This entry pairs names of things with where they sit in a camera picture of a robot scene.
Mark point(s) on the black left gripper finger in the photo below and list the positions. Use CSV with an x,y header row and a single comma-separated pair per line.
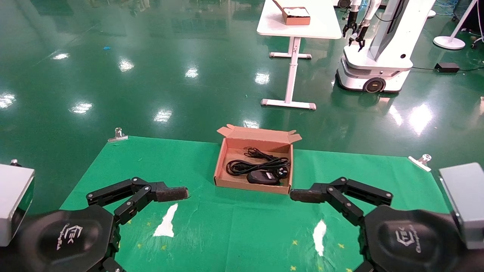
x,y
113,266

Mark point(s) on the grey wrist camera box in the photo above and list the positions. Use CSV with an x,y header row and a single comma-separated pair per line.
x,y
467,202
14,204

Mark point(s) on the metal binder clip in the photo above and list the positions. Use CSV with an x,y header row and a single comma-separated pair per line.
x,y
118,136
420,162

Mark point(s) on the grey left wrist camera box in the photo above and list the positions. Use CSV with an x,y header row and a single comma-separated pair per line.
x,y
14,204

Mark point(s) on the black power brick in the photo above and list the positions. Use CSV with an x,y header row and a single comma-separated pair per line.
x,y
447,67

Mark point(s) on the white background table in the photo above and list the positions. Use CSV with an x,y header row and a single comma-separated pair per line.
x,y
321,22

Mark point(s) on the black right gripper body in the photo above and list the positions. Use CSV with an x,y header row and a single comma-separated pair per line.
x,y
412,240

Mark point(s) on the open brown cardboard box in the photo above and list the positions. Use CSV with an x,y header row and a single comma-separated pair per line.
x,y
227,181

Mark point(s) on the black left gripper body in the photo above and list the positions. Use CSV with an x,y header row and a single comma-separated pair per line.
x,y
64,240

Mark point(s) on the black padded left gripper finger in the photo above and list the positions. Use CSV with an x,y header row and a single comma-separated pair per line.
x,y
170,193

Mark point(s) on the white wheeled background robot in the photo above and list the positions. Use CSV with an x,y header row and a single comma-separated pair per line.
x,y
382,60

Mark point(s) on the white floor stand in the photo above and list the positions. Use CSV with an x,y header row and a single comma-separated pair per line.
x,y
449,41

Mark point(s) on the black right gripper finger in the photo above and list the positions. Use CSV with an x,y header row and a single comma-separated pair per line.
x,y
363,267

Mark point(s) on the green table cloth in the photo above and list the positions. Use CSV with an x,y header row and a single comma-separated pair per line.
x,y
242,226

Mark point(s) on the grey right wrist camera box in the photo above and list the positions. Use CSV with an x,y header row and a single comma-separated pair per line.
x,y
467,202

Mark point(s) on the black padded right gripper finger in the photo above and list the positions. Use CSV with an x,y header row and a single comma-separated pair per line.
x,y
306,195

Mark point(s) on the small filled cardboard box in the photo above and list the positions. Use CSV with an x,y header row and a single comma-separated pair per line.
x,y
297,16

